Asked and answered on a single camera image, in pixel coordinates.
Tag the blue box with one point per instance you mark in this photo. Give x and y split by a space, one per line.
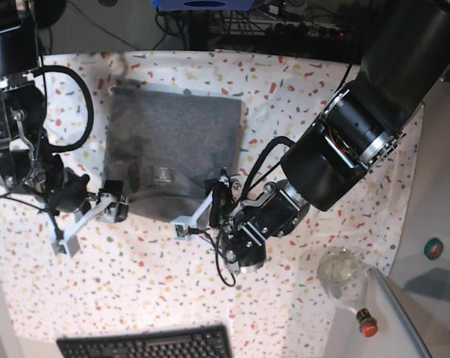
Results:
171 5

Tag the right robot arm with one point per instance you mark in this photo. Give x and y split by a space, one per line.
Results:
29 163

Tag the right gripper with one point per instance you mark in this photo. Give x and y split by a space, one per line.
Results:
65 191

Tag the clear bottle with red cap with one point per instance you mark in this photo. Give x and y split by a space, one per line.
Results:
344 281

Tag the terrazzo pattern tablecloth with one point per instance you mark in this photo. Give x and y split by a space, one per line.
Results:
135 276

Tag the black power strip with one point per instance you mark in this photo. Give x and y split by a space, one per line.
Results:
308 29

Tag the grey t-shirt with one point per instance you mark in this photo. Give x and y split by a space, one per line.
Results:
163 146

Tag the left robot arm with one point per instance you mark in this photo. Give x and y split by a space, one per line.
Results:
359 125

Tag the green tape roll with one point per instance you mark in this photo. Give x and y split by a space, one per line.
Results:
433 249

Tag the black keyboard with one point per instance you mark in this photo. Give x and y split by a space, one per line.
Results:
209 341

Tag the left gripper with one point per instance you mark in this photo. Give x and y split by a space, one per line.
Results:
243 246

